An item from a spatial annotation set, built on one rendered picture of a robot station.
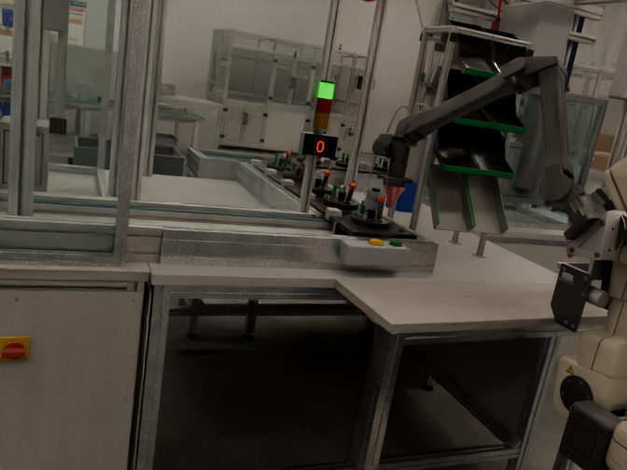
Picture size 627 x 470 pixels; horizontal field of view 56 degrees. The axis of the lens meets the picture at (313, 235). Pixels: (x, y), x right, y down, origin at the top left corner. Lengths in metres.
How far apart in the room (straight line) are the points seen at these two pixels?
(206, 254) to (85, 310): 0.35
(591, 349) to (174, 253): 1.13
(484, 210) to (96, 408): 1.44
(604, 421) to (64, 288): 1.35
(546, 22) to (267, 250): 1.96
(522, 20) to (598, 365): 1.99
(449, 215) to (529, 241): 1.08
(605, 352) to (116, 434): 1.32
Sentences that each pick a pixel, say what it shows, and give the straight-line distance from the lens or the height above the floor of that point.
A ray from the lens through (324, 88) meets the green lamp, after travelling 2.00.
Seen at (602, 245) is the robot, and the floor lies 1.15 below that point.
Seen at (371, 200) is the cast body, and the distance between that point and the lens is 2.01.
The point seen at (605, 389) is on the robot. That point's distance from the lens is 1.70.
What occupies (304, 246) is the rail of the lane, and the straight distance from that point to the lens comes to 1.77.
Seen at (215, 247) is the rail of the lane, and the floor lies 0.92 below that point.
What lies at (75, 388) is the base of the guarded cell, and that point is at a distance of 1.75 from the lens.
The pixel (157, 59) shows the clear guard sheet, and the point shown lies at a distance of 1.91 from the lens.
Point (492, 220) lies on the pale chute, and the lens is 2.24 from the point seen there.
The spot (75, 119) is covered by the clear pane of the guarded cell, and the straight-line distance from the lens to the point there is 1.56.
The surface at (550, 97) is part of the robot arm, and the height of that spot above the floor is 1.46.
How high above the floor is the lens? 1.40
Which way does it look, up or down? 14 degrees down
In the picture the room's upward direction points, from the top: 9 degrees clockwise
